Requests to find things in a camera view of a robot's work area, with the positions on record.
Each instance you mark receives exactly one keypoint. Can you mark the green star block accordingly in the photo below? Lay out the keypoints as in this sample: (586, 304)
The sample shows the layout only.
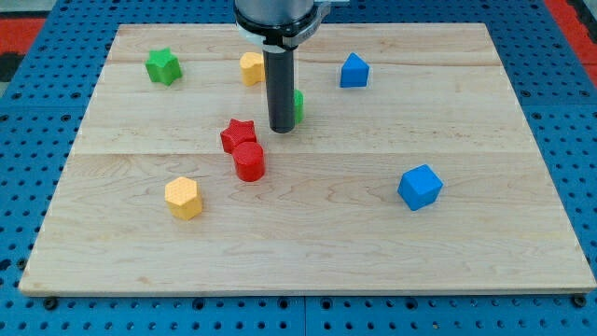
(163, 67)

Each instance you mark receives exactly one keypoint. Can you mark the blue triangular prism block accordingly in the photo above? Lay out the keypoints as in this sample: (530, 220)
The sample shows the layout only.
(354, 72)

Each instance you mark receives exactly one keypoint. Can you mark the red star block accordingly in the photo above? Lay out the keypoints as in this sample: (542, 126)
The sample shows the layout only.
(238, 131)

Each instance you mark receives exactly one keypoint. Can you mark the yellow heart block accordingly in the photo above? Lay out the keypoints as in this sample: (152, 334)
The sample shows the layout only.
(252, 68)

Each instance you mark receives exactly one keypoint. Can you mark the green block behind pusher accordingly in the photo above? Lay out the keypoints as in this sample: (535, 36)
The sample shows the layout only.
(299, 106)

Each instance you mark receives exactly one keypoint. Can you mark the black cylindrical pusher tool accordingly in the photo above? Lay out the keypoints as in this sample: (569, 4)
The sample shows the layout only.
(279, 79)

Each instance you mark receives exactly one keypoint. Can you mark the yellow hexagon block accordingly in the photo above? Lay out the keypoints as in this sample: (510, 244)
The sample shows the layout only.
(183, 198)

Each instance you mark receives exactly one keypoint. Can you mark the light wooden board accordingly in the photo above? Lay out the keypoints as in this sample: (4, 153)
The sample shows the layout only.
(325, 219)

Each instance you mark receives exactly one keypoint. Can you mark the blue cube block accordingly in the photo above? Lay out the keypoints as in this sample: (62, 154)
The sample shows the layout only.
(419, 187)

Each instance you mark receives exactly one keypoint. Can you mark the red cylinder block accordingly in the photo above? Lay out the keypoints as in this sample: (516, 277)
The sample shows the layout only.
(249, 161)

